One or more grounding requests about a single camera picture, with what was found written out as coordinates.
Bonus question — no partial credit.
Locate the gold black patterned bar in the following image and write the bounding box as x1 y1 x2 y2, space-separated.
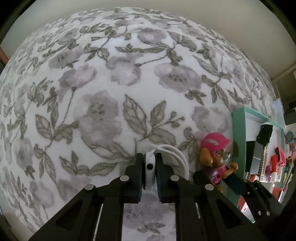
258 145 268 182

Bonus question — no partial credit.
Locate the pink kids watch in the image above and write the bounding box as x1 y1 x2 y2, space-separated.
275 146 286 168

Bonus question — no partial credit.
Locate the red white glue stick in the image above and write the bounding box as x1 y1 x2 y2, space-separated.
270 154 278 183

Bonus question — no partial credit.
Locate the black power adapter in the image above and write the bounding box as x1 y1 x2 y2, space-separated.
245 141 255 179

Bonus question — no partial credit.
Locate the brown pup toy figure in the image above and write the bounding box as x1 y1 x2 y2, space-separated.
199 133 238 192

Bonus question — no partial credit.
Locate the black toy car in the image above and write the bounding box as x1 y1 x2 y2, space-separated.
256 124 273 147

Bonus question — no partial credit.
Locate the magenta lip balm tube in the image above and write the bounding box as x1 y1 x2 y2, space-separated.
265 166 271 183

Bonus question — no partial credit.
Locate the white hair claw clip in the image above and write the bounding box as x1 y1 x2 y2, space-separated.
250 142 263 174

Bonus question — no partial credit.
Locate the teal rimmed white tray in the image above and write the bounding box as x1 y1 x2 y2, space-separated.
225 107 284 225

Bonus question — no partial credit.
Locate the colourful toy pile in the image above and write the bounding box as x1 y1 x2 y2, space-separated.
283 131 295 183

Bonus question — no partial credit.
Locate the white router box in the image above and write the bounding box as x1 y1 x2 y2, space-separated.
273 98 285 129

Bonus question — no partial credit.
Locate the grey floral blanket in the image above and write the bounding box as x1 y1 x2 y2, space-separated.
1 7 275 240

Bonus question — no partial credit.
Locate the black wall adapter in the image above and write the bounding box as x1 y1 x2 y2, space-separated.
284 108 296 126

